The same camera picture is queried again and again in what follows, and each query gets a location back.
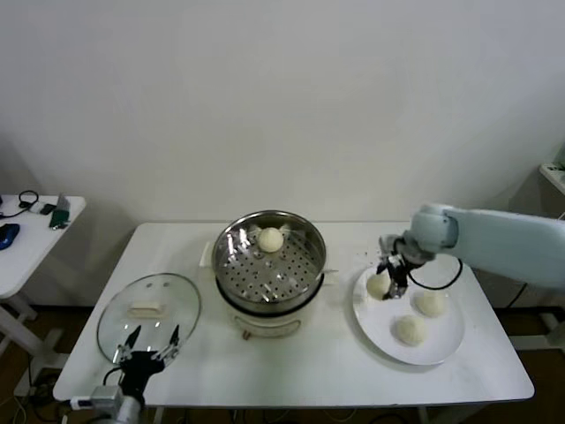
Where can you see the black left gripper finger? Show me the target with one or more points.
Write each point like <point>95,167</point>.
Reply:
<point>172,350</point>
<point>125,351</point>

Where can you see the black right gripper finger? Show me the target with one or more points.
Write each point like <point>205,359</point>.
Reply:
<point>398,291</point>
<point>383,266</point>

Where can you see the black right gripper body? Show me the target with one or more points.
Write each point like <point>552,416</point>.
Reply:
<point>398,273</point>

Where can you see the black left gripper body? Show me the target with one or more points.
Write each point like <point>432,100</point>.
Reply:
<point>140,368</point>

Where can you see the white steamed baozi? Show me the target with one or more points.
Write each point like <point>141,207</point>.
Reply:
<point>410,331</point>
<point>376,287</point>
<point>270,240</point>
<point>430,305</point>

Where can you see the round glass pot lid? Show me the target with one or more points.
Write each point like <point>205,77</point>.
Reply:
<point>176,305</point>

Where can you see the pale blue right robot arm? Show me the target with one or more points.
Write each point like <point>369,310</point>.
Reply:
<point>507,243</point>

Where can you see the perforated stainless steamer basket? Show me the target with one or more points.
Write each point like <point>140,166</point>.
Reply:
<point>247,274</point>

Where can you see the scattered dark crumbs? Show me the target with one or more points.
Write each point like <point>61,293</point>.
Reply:
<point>366,253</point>

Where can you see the white table leg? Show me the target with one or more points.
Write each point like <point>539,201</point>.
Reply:
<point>158,416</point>
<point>421,416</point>

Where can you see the large white plate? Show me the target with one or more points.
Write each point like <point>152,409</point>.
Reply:
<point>441,346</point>

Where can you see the white electric cooker pot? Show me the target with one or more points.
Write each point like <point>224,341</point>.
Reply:
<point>265,324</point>

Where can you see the white side table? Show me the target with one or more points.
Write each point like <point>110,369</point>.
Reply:
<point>26,265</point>

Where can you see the small black device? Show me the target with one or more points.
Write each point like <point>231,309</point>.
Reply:
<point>48,209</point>

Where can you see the blue computer mouse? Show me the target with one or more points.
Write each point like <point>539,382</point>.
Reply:
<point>9,236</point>

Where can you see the small white device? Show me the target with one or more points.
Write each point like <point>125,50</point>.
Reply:
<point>37,207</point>

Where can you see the white shelf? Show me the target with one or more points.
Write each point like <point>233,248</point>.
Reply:
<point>554,181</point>

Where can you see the white table base frame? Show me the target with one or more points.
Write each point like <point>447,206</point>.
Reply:
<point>536,343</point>

